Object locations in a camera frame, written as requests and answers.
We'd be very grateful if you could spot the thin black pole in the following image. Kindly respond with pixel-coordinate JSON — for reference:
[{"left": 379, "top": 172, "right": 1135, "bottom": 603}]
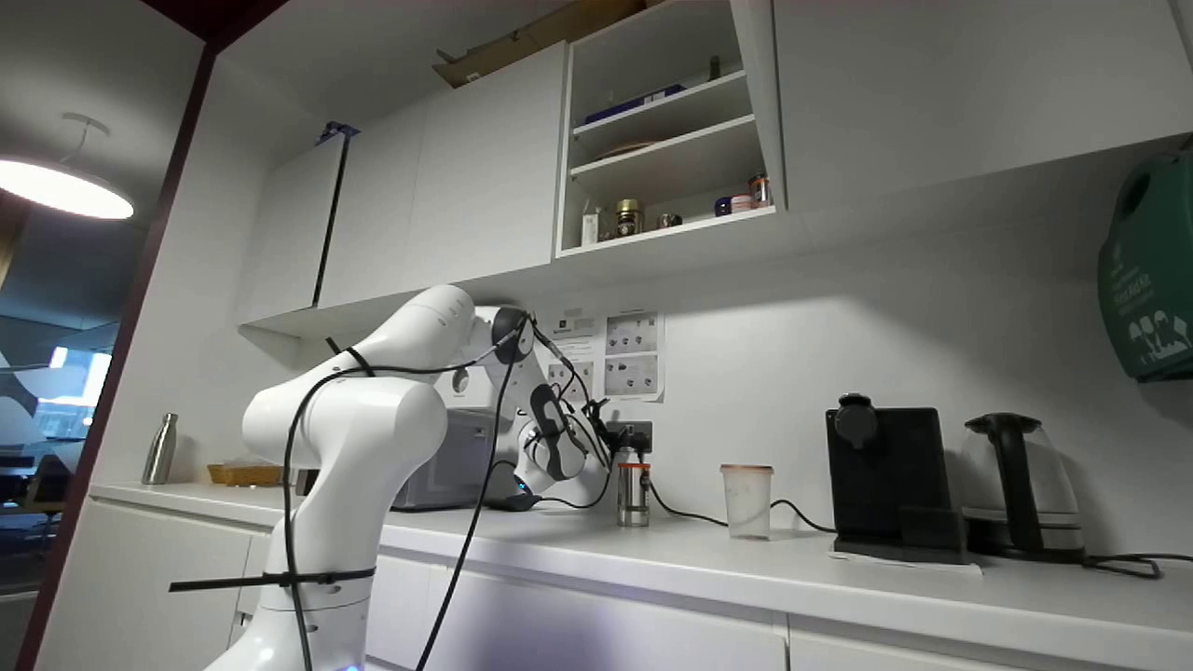
[{"left": 306, "top": 120, "right": 366, "bottom": 308}]

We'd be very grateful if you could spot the black coffee machine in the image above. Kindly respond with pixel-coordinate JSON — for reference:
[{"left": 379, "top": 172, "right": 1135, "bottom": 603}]
[{"left": 824, "top": 392, "right": 968, "bottom": 566}]

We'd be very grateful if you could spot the white upper cabinet door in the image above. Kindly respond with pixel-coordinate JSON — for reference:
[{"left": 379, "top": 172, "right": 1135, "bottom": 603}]
[
  {"left": 771, "top": 0, "right": 1193, "bottom": 218},
  {"left": 234, "top": 130, "right": 347, "bottom": 326},
  {"left": 315, "top": 43, "right": 569, "bottom": 315}
]

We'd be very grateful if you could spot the dark door frame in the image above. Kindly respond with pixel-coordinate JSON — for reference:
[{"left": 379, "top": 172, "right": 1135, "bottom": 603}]
[{"left": 13, "top": 0, "right": 290, "bottom": 671}]

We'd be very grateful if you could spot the round ceiling lamp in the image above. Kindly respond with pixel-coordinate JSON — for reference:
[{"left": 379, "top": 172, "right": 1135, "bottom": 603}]
[{"left": 0, "top": 107, "right": 139, "bottom": 225}]

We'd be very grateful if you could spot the black kettle cable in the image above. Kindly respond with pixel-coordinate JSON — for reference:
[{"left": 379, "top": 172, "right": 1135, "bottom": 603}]
[{"left": 1078, "top": 550, "right": 1193, "bottom": 586}]

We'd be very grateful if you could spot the open white shelf cabinet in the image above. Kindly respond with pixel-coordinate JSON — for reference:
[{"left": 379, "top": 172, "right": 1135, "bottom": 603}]
[{"left": 551, "top": 0, "right": 792, "bottom": 260}]

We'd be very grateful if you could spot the steel double socket plate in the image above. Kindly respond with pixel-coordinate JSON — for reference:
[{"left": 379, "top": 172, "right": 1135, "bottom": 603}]
[{"left": 612, "top": 419, "right": 655, "bottom": 456}]

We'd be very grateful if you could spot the open white cabinet door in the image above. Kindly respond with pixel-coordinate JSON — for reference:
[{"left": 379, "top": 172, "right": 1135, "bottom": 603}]
[{"left": 722, "top": 0, "right": 792, "bottom": 213}]

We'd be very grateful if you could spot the steel thermos flask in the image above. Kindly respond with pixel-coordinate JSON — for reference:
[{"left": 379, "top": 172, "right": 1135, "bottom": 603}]
[{"left": 141, "top": 409, "right": 183, "bottom": 487}]

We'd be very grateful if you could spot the clear plastic cup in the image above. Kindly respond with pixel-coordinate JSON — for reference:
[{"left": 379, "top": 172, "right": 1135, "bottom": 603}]
[{"left": 720, "top": 461, "right": 781, "bottom": 540}]

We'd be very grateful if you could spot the green wall dispenser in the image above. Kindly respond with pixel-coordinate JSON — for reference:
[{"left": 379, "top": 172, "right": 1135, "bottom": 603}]
[{"left": 1096, "top": 144, "right": 1193, "bottom": 387}]

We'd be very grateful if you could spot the white base cabinet front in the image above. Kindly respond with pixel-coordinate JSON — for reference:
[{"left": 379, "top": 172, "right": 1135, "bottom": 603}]
[
  {"left": 366, "top": 553, "right": 794, "bottom": 671},
  {"left": 32, "top": 497, "right": 272, "bottom": 671}
]

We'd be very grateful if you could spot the printed instruction sheet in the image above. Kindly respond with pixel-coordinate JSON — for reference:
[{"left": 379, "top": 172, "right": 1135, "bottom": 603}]
[
  {"left": 600, "top": 354, "right": 664, "bottom": 402},
  {"left": 540, "top": 359, "right": 597, "bottom": 402},
  {"left": 605, "top": 308, "right": 664, "bottom": 359}
]

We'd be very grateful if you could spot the silver black microwave oven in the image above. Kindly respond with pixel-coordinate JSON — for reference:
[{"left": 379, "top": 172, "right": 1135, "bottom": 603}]
[{"left": 389, "top": 408, "right": 532, "bottom": 516}]

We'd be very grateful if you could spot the black coffee machine cable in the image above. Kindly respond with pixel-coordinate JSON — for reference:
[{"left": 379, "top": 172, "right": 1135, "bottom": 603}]
[{"left": 640, "top": 477, "right": 840, "bottom": 537}]

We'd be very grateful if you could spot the dark flat shelf item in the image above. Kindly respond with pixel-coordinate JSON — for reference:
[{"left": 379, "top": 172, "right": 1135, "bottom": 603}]
[{"left": 582, "top": 81, "right": 685, "bottom": 128}]

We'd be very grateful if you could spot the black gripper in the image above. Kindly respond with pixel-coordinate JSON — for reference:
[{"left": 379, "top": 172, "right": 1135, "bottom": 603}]
[{"left": 559, "top": 392, "right": 612, "bottom": 459}]

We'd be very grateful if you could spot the steel cup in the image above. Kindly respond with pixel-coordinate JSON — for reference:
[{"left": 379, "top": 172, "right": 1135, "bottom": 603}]
[{"left": 614, "top": 448, "right": 651, "bottom": 531}]

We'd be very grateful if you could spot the wooden tray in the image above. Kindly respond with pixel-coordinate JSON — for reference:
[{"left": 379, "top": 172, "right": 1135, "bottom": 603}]
[{"left": 203, "top": 459, "right": 290, "bottom": 491}]

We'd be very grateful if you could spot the brown cardboard plank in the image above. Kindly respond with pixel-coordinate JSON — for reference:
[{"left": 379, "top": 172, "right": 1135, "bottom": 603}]
[{"left": 429, "top": 0, "right": 655, "bottom": 89}]

